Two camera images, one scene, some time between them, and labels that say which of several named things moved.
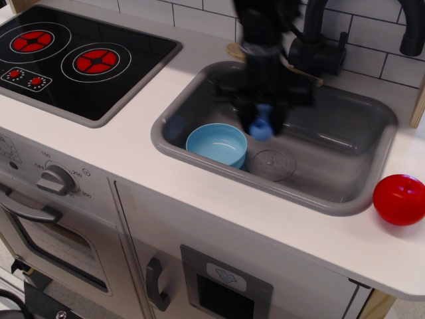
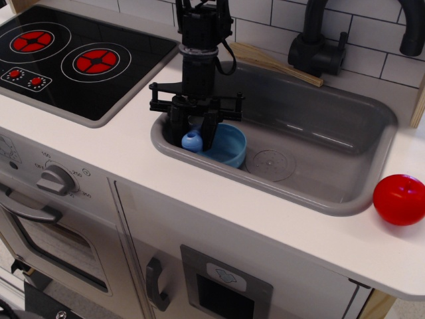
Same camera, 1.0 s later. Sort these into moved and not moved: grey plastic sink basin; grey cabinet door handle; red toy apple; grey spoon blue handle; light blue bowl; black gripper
Moved: grey spoon blue handle; black gripper
Not moved: red toy apple; light blue bowl; grey cabinet door handle; grey plastic sink basin
